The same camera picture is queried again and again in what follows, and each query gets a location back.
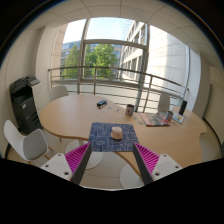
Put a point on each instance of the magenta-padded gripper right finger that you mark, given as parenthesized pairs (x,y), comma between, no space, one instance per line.
(165,165)

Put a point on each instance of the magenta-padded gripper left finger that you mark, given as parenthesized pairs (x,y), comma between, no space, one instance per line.
(60,165)

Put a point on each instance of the beige computer mouse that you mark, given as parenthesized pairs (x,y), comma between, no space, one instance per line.
(116,132)

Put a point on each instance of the blue patterned mouse pad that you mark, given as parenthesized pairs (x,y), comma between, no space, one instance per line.
(100,138)

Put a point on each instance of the white chair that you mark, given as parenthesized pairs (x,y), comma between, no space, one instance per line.
(163,101)
(58,92)
(31,145)

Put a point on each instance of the white round table base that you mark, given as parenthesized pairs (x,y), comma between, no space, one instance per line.
(95,160)
(130,176)

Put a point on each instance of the red and blue magazine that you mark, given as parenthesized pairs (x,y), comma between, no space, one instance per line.
(154,119)

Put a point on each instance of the small printed cup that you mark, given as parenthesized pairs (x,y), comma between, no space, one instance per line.
(169,116)

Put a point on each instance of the black cylindrical speaker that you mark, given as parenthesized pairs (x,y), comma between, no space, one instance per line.
(183,107)

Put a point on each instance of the white mug with red print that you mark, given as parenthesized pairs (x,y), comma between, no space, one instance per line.
(129,110)

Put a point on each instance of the black office printer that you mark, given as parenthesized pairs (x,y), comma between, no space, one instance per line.
(25,106)

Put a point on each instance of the metal balcony railing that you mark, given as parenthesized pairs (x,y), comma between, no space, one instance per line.
(110,81)

